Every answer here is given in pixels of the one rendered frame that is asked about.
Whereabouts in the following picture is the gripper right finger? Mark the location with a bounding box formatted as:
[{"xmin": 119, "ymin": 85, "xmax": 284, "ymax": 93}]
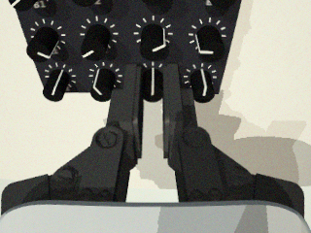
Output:
[{"xmin": 162, "ymin": 63, "xmax": 304, "ymax": 217}]

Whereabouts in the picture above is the black knob box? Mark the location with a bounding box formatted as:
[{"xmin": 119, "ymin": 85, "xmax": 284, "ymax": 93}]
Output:
[{"xmin": 9, "ymin": 0, "xmax": 242, "ymax": 103}]

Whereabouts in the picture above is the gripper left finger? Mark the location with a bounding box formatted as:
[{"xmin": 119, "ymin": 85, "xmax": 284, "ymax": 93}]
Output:
[{"xmin": 1, "ymin": 63, "xmax": 144, "ymax": 215}]

